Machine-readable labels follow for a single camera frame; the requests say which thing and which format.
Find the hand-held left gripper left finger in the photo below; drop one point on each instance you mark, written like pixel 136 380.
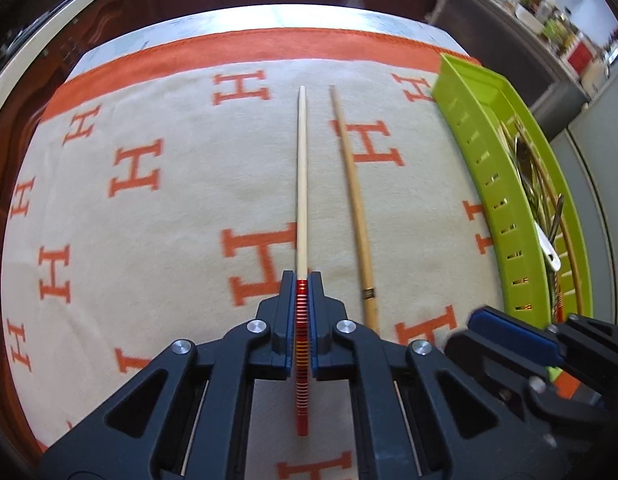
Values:
pixel 290 330

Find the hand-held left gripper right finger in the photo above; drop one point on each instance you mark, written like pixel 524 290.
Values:
pixel 314 330

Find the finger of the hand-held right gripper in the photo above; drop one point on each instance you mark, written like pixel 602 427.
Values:
pixel 494 365
pixel 514 337

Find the white ceramic soup spoon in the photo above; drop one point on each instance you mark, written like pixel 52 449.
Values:
pixel 549 252

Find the green plastic utensil tray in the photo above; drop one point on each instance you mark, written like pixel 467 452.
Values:
pixel 469 125

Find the tan bamboo chopstick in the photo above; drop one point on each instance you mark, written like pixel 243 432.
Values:
pixel 356 200

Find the orange beige printed blanket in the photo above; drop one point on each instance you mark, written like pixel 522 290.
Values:
pixel 164 240

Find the red label jar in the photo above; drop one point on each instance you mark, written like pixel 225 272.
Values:
pixel 579 57

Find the white bowl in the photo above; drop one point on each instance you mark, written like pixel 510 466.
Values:
pixel 526 14

